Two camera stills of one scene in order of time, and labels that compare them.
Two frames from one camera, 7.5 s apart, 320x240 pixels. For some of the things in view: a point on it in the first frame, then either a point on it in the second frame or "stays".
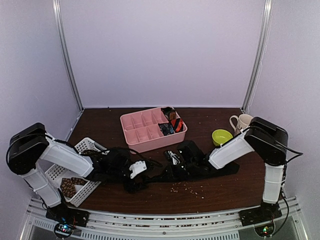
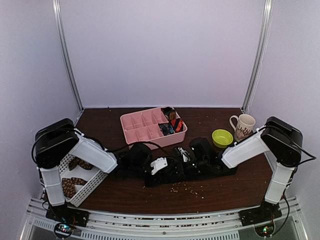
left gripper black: [133, 186] to [156, 180]
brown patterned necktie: [67, 184] stays
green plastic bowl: [220, 136] stays
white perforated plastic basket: [55, 174] stays
